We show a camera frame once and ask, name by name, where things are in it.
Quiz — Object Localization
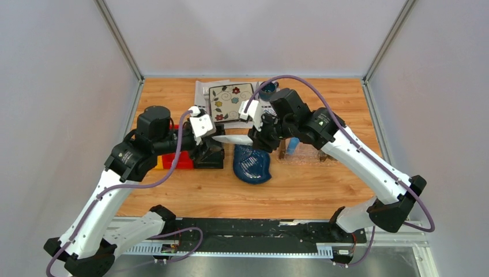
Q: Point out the square floral ceramic plate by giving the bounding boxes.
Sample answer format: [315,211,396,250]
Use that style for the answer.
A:
[208,83,254,123]

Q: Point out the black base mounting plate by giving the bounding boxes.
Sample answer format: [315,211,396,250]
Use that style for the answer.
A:
[163,218,367,254]

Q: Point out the yellow plastic bin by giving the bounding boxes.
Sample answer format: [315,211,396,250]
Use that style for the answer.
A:
[154,156,164,170]

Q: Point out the black plastic bin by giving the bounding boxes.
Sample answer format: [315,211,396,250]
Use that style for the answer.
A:
[193,149,225,169]

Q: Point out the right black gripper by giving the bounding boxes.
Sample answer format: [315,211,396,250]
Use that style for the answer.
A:
[248,111,296,152]

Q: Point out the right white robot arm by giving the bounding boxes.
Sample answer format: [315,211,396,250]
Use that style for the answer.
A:
[239,88,427,242]

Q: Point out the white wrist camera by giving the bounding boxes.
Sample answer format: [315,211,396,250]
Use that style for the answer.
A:
[189,106,216,145]
[238,100,264,132]

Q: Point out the dark blue ceramic mug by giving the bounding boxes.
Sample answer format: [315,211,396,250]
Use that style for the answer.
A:
[259,81,279,102]

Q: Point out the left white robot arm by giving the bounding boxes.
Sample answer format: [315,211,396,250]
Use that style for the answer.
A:
[44,106,216,276]

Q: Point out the clear glass tray wooden handles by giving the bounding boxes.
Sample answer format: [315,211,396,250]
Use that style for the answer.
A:
[277,138,336,164]

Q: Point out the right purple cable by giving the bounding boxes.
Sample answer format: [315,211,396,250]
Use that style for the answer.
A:
[244,75,437,268]

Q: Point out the white toothpaste tube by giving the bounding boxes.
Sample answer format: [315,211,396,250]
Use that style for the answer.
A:
[212,134,253,145]

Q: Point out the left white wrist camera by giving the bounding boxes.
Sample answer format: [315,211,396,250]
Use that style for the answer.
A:
[189,106,216,145]

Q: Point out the white patterned placemat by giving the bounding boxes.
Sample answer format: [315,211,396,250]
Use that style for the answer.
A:
[194,80,260,129]

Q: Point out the red plastic bin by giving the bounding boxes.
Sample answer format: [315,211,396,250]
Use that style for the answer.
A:
[160,151,194,170]

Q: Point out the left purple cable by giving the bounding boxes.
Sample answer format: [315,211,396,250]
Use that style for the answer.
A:
[46,110,205,277]

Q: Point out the purple cable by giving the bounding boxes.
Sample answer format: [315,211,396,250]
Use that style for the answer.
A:
[244,75,437,268]
[46,110,205,277]

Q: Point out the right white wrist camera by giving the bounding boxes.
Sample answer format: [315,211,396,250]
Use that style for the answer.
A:
[238,100,264,132]

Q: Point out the blue shell-shaped dish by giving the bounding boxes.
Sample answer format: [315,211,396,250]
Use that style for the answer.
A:
[232,145,272,185]

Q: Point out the blue toothpaste tube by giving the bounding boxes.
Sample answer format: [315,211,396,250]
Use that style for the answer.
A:
[286,137,300,155]

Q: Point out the silver fork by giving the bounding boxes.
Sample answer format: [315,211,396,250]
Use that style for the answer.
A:
[203,87,211,114]

